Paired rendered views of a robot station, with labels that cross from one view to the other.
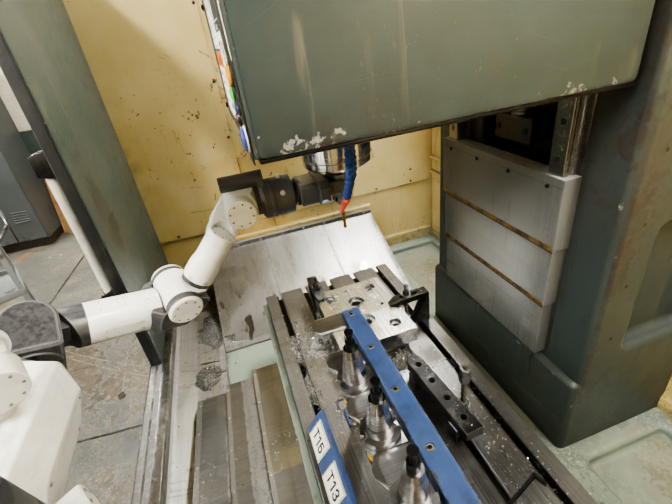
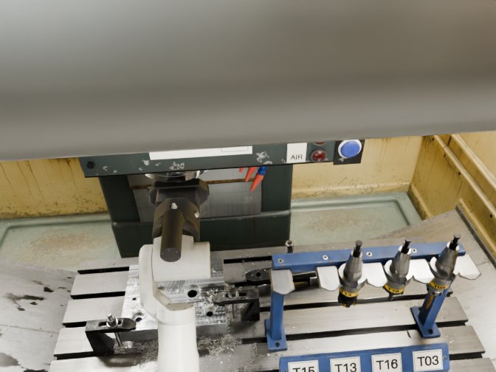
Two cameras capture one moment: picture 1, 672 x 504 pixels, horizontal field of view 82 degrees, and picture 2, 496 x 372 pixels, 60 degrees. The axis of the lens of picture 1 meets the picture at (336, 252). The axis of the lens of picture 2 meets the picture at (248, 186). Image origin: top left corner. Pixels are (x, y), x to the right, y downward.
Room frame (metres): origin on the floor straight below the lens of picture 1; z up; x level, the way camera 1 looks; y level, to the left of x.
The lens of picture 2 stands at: (0.61, 0.67, 2.02)
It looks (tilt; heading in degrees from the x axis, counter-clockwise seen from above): 40 degrees down; 280
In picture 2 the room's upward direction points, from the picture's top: 1 degrees counter-clockwise
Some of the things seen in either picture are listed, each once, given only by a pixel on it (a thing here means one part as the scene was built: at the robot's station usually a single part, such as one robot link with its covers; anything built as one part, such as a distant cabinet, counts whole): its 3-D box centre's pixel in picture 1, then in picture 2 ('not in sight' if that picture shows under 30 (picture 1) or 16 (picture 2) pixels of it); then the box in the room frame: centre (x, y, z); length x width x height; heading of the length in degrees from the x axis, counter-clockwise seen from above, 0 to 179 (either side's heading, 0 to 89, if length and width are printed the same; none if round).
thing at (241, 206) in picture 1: (249, 198); (178, 246); (0.82, 0.17, 1.45); 0.11 x 0.11 x 0.11; 14
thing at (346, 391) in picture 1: (355, 380); (351, 276); (0.48, 0.00, 1.21); 0.06 x 0.06 x 0.03
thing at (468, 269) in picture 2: not in sight; (466, 267); (0.22, -0.07, 1.21); 0.07 x 0.05 x 0.01; 104
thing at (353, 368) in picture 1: (352, 362); (354, 263); (0.48, 0.00, 1.26); 0.04 x 0.04 x 0.07
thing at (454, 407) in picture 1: (439, 397); (286, 277); (0.64, -0.20, 0.93); 0.26 x 0.05 x 0.06; 19
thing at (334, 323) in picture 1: (328, 325); (281, 282); (0.64, 0.04, 1.21); 0.07 x 0.05 x 0.01; 104
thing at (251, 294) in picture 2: not in sight; (236, 302); (0.78, -0.06, 0.97); 0.13 x 0.03 x 0.15; 14
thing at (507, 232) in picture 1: (492, 238); (194, 161); (0.99, -0.46, 1.16); 0.48 x 0.05 x 0.51; 14
